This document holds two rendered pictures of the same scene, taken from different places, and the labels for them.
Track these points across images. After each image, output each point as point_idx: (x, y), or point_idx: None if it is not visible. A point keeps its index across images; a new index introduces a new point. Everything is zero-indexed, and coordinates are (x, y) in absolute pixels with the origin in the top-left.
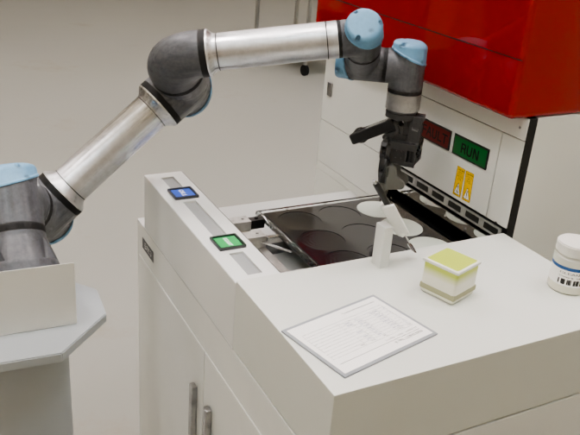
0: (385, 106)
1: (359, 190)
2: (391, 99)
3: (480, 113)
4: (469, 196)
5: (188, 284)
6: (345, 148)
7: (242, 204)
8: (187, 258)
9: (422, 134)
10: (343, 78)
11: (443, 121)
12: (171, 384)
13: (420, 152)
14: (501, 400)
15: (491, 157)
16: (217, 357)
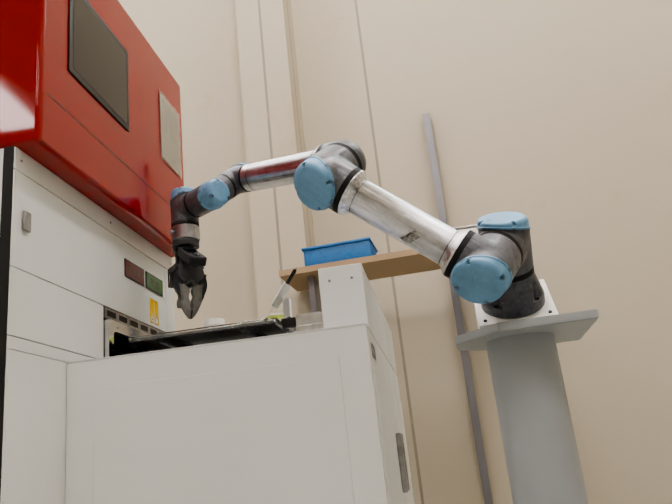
0: (194, 237)
1: (78, 355)
2: (199, 231)
3: (154, 255)
4: (158, 320)
5: (381, 345)
6: (55, 304)
7: (225, 341)
8: (378, 322)
9: (128, 274)
10: (220, 206)
11: (137, 261)
12: (397, 484)
13: (169, 281)
14: None
15: (163, 286)
16: (390, 383)
